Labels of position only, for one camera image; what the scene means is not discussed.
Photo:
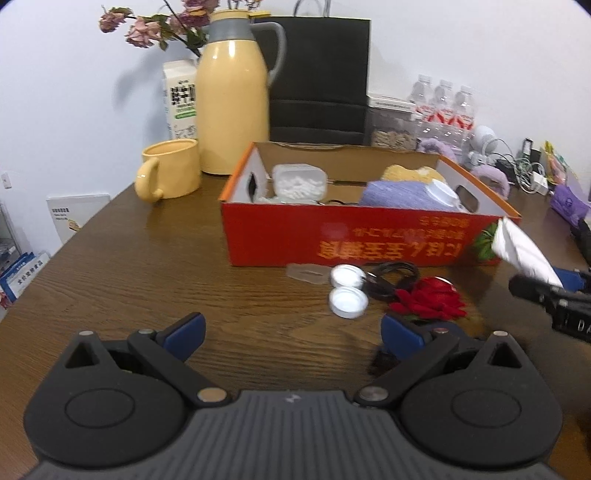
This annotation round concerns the black paper bag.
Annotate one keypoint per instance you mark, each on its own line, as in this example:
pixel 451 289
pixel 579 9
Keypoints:
pixel 323 69

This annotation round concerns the black object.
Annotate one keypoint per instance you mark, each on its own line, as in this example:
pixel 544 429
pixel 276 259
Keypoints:
pixel 584 237

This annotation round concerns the red cardboard box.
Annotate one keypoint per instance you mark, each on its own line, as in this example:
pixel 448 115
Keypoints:
pixel 277 235

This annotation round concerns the purple pouch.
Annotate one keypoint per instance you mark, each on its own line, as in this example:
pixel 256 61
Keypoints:
pixel 570 203

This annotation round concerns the clear water bottle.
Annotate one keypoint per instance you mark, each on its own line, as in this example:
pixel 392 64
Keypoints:
pixel 463 110
pixel 443 104
pixel 421 99

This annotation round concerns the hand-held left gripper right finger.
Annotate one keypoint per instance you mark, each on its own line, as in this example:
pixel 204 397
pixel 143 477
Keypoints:
pixel 401 337

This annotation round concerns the white charger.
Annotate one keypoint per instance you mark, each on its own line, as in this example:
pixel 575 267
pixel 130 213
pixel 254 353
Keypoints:
pixel 538 182

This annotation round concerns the white round lid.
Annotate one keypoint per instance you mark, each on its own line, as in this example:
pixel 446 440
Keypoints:
pixel 348 303
pixel 348 277

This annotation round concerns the white booklet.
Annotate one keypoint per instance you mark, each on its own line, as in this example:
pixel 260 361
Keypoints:
pixel 74 217

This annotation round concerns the yellow thermos jug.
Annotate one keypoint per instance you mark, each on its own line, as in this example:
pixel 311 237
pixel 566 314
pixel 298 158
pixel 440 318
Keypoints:
pixel 231 101

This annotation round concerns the blue white booklets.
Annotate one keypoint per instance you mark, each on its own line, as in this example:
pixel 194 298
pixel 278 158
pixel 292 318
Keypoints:
pixel 23 277

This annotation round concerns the red fabric rose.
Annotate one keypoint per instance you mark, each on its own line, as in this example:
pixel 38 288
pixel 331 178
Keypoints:
pixel 429 302

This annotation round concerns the yellow mug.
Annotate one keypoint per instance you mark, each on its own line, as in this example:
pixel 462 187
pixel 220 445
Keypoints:
pixel 173 170

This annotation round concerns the colourful snack packets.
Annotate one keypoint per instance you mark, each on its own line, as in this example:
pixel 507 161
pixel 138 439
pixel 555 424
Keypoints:
pixel 556 164

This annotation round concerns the yellow white plush toy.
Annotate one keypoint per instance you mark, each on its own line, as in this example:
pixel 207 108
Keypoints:
pixel 406 173

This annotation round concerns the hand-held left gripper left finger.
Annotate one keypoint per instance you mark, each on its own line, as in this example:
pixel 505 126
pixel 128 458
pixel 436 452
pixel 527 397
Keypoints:
pixel 184 337

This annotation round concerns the clear plastic piece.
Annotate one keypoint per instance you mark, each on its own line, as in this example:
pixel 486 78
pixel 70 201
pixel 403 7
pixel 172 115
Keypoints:
pixel 307 273

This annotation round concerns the dried pink flower bouquet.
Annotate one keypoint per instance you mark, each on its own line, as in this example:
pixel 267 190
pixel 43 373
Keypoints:
pixel 143 32

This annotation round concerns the clear cotton swab box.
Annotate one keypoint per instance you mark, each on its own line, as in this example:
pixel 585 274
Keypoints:
pixel 300 182

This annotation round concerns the white wall outlet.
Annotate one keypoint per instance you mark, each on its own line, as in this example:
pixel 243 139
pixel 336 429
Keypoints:
pixel 4 179

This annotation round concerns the white round device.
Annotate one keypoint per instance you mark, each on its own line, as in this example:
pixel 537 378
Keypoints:
pixel 484 136

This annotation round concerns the purple knit cloth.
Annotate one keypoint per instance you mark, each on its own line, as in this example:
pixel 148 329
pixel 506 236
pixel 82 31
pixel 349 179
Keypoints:
pixel 397 194

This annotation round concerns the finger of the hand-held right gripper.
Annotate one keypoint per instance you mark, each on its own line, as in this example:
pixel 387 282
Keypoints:
pixel 531 288
pixel 572 279

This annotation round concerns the white milk carton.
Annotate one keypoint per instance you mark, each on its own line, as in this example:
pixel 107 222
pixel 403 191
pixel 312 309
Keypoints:
pixel 182 101

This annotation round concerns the clear food container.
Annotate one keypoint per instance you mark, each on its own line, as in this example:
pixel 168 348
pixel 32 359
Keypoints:
pixel 392 136

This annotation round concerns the black small device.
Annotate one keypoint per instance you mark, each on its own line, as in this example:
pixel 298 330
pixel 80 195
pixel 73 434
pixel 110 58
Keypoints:
pixel 530 148

